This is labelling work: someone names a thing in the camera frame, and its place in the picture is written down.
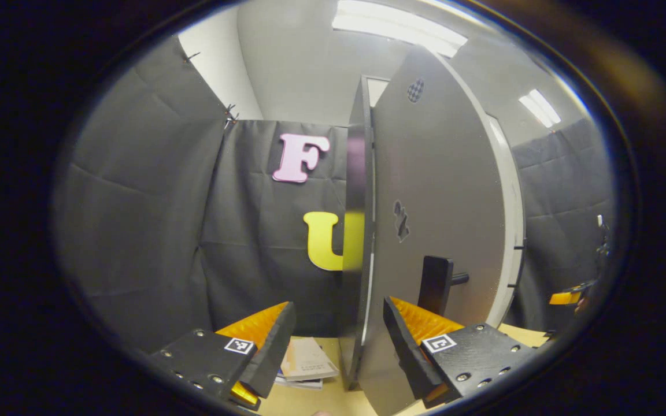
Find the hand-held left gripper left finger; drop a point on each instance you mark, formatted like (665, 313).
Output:
(275, 352)

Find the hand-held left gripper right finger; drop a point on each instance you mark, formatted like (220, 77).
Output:
(405, 346)

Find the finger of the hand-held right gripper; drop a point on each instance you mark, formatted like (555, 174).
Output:
(564, 298)

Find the white shoe cabinet door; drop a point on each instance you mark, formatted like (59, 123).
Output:
(512, 202)
(443, 173)

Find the white shoe cabinet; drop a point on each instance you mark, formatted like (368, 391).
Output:
(356, 173)

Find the stack of books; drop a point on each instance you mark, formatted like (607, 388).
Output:
(307, 361)

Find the black backdrop cloth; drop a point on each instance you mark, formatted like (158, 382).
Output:
(564, 190)
(136, 231)
(252, 260)

